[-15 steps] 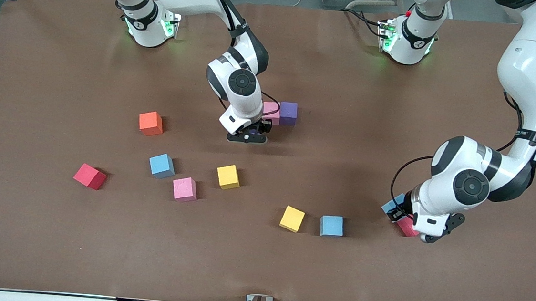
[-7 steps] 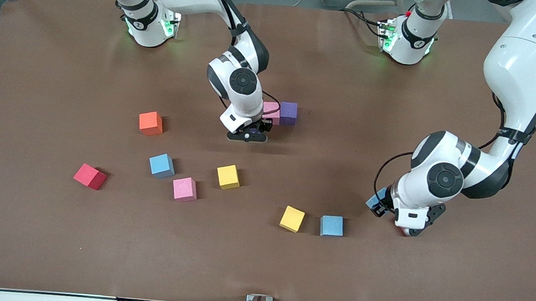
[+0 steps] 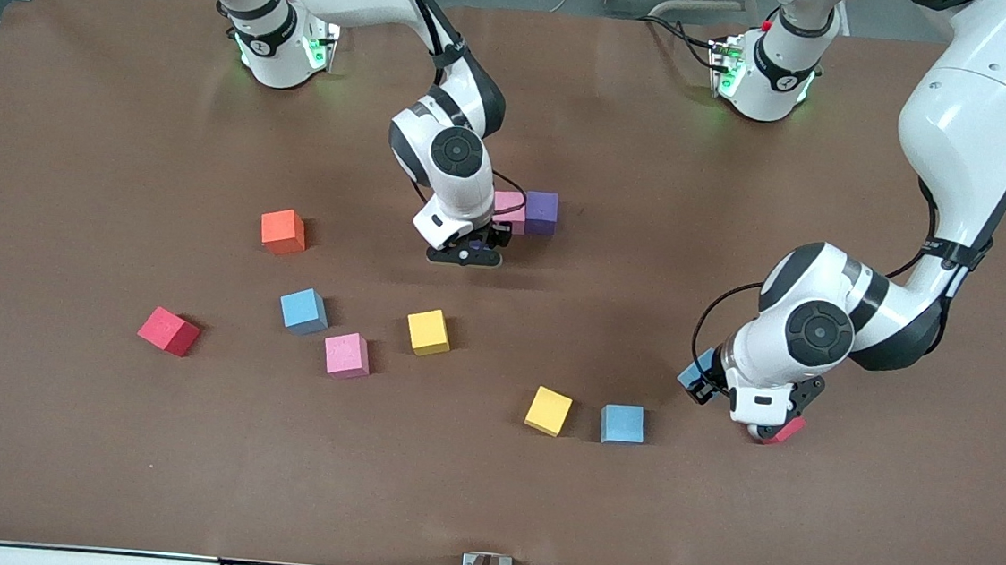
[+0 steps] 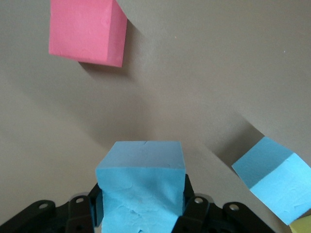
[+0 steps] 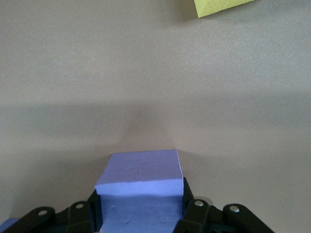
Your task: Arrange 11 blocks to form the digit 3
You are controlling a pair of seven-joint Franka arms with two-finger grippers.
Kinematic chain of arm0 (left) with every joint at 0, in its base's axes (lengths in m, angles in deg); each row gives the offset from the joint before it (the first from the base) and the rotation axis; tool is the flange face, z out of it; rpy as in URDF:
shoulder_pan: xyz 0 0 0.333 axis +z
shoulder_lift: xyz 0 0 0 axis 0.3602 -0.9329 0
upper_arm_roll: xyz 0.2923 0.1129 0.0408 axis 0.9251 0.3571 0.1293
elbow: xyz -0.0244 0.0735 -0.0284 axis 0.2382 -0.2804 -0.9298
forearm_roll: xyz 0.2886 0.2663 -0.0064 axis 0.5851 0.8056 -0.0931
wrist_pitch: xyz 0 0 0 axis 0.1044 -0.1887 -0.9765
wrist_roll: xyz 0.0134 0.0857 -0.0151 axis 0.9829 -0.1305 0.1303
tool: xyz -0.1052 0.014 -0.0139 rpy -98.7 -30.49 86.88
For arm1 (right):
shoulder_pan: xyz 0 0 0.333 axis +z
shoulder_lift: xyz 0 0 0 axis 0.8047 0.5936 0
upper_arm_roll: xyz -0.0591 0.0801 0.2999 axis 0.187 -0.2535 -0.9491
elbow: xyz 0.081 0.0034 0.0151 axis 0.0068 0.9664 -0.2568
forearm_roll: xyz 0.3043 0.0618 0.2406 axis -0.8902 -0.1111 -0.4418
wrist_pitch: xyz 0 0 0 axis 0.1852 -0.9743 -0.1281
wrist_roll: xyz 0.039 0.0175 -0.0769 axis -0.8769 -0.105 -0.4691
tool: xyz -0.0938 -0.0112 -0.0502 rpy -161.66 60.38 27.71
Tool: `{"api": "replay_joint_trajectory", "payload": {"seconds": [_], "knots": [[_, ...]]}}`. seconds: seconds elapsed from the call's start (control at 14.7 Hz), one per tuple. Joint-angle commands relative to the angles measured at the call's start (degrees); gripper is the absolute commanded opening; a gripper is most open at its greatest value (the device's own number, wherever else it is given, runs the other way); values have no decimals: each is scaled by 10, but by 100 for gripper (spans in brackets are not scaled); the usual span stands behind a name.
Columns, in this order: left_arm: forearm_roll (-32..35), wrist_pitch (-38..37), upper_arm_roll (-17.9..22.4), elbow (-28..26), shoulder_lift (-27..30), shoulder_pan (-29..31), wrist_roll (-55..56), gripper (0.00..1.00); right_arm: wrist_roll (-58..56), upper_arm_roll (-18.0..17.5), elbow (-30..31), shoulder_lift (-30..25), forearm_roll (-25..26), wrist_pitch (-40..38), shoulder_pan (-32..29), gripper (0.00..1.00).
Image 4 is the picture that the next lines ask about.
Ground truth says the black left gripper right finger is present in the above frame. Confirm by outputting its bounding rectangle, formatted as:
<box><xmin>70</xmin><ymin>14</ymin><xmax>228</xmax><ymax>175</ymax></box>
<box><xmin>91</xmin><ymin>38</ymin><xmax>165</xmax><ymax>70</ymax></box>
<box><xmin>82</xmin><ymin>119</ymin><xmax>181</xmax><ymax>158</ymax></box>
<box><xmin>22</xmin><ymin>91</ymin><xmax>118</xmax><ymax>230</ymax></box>
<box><xmin>173</xmin><ymin>173</ymin><xmax>212</xmax><ymax>233</ymax></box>

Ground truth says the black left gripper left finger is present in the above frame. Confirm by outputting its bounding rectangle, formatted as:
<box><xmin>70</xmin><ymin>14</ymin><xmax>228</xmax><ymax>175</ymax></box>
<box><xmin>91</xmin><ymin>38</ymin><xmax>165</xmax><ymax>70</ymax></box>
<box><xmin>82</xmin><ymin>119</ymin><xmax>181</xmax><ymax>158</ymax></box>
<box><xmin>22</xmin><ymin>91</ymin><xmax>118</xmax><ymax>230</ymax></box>
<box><xmin>68</xmin><ymin>183</ymin><xmax>104</xmax><ymax>233</ymax></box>

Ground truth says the blue foam cube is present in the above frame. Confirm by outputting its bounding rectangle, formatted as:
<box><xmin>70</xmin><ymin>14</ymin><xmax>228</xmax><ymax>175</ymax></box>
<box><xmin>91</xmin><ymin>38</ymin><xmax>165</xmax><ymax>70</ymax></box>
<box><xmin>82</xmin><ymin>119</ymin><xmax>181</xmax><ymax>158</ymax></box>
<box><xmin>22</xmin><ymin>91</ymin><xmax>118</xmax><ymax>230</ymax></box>
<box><xmin>95</xmin><ymin>140</ymin><xmax>187</xmax><ymax>233</ymax></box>
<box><xmin>231</xmin><ymin>135</ymin><xmax>311</xmax><ymax>225</ymax></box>

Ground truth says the yellow foam cube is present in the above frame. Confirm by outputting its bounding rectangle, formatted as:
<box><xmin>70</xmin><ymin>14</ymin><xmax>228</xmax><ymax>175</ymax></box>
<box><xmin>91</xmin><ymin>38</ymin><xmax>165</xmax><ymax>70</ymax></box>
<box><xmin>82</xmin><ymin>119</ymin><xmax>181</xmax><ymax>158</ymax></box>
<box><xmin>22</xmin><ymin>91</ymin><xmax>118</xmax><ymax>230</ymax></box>
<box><xmin>288</xmin><ymin>215</ymin><xmax>311</xmax><ymax>233</ymax></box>

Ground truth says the red foam cube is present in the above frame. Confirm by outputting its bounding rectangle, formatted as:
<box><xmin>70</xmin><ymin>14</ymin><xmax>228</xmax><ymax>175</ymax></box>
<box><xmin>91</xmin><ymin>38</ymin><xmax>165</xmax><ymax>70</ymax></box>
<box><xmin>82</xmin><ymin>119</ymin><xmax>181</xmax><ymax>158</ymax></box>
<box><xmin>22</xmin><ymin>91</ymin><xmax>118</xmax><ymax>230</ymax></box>
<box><xmin>48</xmin><ymin>0</ymin><xmax>128</xmax><ymax>68</ymax></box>

